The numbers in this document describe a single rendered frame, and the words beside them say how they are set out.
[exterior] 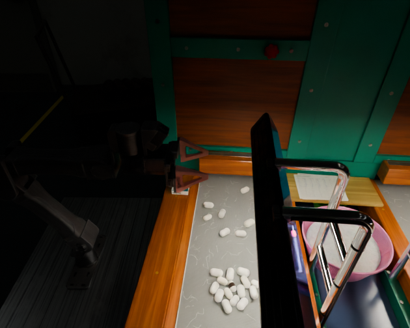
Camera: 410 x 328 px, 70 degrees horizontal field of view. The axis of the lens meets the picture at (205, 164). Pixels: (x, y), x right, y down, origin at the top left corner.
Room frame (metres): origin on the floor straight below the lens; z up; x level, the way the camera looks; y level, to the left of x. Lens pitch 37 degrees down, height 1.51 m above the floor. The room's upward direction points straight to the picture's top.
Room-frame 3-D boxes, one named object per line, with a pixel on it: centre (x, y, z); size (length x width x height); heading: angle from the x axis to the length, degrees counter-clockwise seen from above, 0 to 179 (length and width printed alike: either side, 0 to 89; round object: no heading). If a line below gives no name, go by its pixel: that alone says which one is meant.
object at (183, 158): (0.61, 0.04, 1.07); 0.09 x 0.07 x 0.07; 89
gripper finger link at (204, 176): (0.54, 0.04, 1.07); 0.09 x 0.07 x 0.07; 89
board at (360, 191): (0.82, -0.46, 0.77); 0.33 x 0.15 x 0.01; 85
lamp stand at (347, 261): (0.44, -0.23, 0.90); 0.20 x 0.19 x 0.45; 175
